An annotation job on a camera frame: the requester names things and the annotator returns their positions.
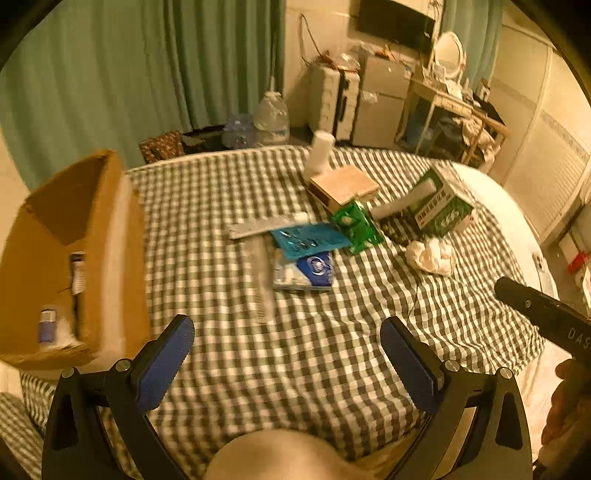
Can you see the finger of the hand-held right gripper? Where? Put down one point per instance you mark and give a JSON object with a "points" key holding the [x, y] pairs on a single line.
{"points": [[526, 300]]}

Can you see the grey mini fridge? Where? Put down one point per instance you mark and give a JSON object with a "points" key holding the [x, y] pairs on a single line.
{"points": [[381, 101]]}

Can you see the green curtain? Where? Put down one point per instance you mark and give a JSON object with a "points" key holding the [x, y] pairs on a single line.
{"points": [[120, 69], [475, 23]]}

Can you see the oval white mirror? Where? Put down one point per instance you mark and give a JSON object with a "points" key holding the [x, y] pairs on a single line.
{"points": [[449, 53]]}

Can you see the green and white carton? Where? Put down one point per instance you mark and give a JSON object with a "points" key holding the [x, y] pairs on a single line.
{"points": [[443, 207]]}

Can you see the white dressing table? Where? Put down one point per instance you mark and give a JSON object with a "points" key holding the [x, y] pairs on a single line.
{"points": [[438, 99]]}

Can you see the black television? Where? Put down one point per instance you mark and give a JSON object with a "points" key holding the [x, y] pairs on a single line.
{"points": [[392, 21]]}

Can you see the white suitcase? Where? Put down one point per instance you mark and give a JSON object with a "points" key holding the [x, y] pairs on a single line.
{"points": [[332, 101]]}

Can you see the white cylinder tube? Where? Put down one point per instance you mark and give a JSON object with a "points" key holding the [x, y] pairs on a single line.
{"points": [[406, 201]]}

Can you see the wooden chair with clothes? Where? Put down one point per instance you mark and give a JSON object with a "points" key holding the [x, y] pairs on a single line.
{"points": [[480, 134]]}

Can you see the person's knee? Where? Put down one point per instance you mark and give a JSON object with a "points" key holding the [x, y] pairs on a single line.
{"points": [[277, 457]]}

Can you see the person's right hand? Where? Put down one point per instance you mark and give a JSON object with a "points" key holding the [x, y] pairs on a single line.
{"points": [[570, 406]]}

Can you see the brown patterned bag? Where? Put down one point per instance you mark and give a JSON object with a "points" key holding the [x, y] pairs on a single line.
{"points": [[160, 146]]}

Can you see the pack of water bottles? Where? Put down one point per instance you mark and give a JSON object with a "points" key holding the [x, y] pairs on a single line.
{"points": [[239, 131]]}

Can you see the small blue bottle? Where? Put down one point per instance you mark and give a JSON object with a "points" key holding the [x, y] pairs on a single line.
{"points": [[47, 327]]}

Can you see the large clear water jug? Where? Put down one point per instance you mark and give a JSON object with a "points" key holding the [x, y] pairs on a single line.
{"points": [[271, 120]]}

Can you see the checkered blanket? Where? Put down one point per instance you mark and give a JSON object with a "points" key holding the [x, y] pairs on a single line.
{"points": [[286, 360]]}

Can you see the dark clothes pile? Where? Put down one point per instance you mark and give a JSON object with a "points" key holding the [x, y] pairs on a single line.
{"points": [[203, 138]]}

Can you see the white thin pole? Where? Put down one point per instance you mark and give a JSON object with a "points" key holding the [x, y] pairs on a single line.
{"points": [[275, 41]]}

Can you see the brown cardboard box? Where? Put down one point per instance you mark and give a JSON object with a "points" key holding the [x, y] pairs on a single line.
{"points": [[111, 258]]}

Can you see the tan rectangular box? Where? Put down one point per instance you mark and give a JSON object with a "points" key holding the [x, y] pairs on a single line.
{"points": [[344, 182]]}

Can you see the blue blister pack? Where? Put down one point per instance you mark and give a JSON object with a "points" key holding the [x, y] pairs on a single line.
{"points": [[307, 240]]}

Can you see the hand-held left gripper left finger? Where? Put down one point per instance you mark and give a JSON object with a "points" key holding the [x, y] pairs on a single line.
{"points": [[161, 364]]}

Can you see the red packet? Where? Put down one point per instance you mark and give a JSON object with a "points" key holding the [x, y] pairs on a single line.
{"points": [[581, 267]]}

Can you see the grey tube with white cap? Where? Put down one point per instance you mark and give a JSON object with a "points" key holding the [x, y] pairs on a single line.
{"points": [[258, 227]]}

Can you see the crumpled white tissue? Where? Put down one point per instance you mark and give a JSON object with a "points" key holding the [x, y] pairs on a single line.
{"points": [[431, 257]]}

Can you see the green foil packet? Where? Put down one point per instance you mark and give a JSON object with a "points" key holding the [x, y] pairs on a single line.
{"points": [[358, 226]]}

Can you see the blue and white tissue packet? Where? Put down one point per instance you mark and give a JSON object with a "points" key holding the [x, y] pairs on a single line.
{"points": [[307, 272]]}

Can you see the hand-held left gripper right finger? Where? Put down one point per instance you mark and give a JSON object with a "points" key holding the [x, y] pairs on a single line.
{"points": [[411, 364]]}

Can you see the white cylindrical bottle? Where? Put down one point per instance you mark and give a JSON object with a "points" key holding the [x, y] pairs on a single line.
{"points": [[319, 154]]}

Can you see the white louvered wardrobe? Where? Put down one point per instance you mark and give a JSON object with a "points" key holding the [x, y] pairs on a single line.
{"points": [[554, 152]]}

